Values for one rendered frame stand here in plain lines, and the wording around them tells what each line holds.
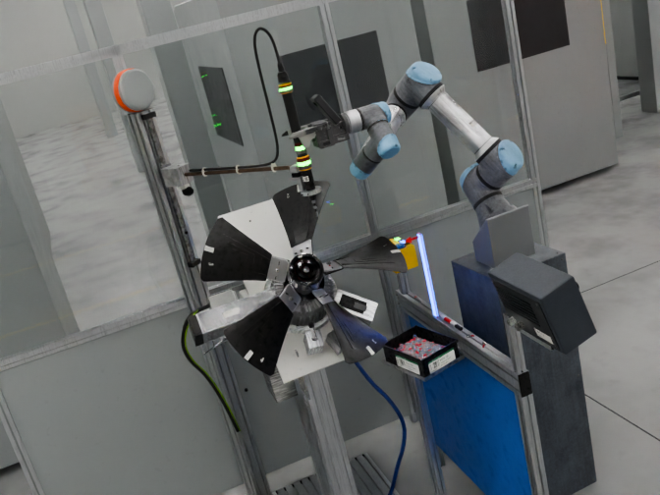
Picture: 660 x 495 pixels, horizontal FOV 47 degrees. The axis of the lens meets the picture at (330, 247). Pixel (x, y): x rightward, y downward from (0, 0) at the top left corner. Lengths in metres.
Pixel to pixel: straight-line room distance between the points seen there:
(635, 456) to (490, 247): 1.18
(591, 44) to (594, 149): 0.89
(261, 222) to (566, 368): 1.27
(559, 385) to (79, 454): 1.98
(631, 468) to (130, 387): 2.09
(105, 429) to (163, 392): 0.28
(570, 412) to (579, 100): 4.14
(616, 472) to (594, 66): 4.24
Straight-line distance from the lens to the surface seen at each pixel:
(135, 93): 2.93
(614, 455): 3.49
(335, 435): 2.96
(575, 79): 6.80
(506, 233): 2.79
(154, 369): 3.35
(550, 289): 2.01
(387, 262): 2.61
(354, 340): 2.49
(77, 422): 3.42
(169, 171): 2.91
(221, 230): 2.59
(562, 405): 3.07
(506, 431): 2.70
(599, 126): 7.01
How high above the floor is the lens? 2.08
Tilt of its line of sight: 19 degrees down
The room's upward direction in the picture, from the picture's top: 14 degrees counter-clockwise
